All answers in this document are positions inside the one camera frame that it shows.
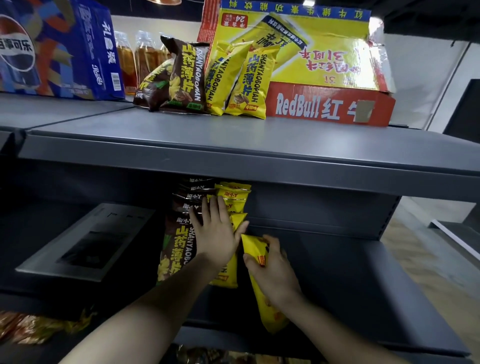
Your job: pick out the person's right forearm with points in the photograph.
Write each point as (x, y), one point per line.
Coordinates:
(337, 337)

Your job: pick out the yellow printed carton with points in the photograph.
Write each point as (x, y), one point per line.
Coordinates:
(330, 45)

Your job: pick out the yellow snack packet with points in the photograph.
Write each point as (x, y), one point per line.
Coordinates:
(270, 318)
(236, 185)
(236, 194)
(236, 206)
(227, 277)
(221, 82)
(251, 86)

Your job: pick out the pile of red-brown foil packets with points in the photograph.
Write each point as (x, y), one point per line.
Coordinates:
(30, 328)

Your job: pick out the white ceiling light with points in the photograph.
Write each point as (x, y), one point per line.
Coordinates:
(308, 3)

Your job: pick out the copper pendant lamp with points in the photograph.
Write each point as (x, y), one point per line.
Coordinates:
(165, 2)

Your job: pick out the orange wrapped snacks on shelf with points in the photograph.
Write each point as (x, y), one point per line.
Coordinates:
(82, 320)

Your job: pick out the white printed flat box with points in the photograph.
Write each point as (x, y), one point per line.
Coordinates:
(75, 243)

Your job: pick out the blue drink carton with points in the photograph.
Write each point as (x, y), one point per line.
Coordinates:
(56, 52)

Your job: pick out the dark grey metal shelf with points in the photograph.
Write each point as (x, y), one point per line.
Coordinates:
(240, 161)

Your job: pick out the pack of orange drink bottles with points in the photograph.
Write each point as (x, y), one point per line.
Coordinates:
(127, 67)

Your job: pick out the person's left hand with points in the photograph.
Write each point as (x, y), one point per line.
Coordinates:
(217, 240)

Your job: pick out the person's right hand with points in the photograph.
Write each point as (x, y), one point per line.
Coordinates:
(277, 281)

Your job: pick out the person's left forearm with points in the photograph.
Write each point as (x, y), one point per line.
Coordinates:
(142, 322)

